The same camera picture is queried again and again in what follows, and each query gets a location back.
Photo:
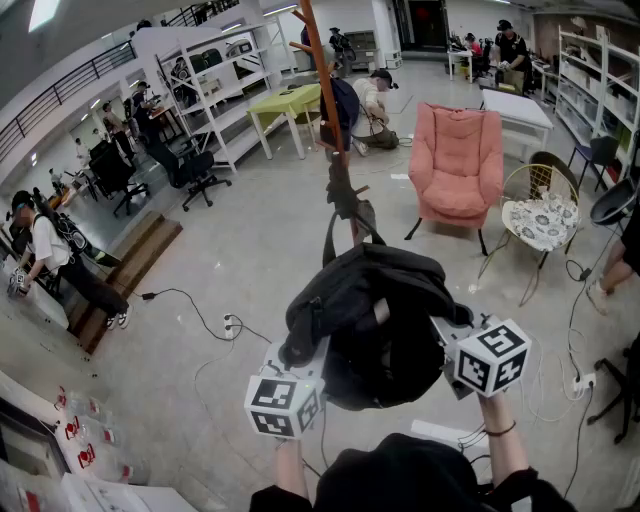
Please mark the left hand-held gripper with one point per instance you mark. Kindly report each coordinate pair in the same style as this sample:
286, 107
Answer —
280, 400

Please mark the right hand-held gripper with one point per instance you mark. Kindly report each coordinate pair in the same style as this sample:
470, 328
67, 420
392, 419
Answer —
490, 360

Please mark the black backpack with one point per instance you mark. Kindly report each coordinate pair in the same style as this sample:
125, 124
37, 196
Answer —
380, 300

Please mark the wooden coat rack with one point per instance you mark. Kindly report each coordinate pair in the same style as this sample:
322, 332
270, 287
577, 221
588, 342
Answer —
320, 60

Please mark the person's right forearm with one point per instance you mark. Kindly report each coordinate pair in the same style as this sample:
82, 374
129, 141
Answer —
505, 450

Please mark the person's left forearm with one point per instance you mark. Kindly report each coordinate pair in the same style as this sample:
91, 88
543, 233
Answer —
290, 465

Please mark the black wrist band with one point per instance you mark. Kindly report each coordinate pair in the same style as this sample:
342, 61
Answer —
502, 431

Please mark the white flat board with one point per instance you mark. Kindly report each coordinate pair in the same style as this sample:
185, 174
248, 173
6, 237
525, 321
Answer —
435, 430

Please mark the white power strip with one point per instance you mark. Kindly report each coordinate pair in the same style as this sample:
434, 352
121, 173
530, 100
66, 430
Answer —
228, 325
584, 382

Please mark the black office chair base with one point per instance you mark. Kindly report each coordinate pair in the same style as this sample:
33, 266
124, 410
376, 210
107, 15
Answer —
622, 390

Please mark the person's black top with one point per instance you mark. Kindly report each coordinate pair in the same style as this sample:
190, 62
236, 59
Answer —
400, 475

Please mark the floral seat cushion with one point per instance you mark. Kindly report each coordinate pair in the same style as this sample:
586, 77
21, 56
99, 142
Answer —
540, 222

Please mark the white boxes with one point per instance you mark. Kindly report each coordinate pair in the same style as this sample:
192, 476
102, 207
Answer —
115, 495

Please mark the pink armchair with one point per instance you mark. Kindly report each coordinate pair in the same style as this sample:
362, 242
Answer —
457, 170

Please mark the wooden step platform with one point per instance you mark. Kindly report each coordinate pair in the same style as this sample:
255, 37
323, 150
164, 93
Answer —
130, 260

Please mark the dark brown chair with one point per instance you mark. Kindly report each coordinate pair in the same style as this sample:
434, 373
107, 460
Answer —
542, 159

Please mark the clear bags with red labels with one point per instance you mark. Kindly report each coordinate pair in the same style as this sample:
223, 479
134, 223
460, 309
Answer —
72, 427

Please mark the navy blue chair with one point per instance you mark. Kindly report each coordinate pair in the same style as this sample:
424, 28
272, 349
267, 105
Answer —
602, 150

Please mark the black office chair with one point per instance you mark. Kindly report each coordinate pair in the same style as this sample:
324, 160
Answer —
112, 167
192, 167

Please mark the white table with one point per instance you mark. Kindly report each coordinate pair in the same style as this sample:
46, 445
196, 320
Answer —
515, 112

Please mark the white shelving unit with bins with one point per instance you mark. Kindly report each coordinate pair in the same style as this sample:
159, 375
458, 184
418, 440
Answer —
595, 95

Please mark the white shelving unit with bags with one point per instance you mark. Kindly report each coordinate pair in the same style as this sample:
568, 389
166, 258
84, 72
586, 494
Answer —
220, 120

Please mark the dark blue hanging jacket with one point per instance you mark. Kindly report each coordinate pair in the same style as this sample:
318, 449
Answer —
347, 105

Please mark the table with green cloth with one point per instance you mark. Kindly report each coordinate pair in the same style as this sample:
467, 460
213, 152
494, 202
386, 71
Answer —
280, 100

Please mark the white desk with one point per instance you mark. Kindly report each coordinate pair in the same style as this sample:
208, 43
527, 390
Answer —
460, 55

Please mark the black metal railing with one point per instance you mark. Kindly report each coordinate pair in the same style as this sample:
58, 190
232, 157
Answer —
60, 90

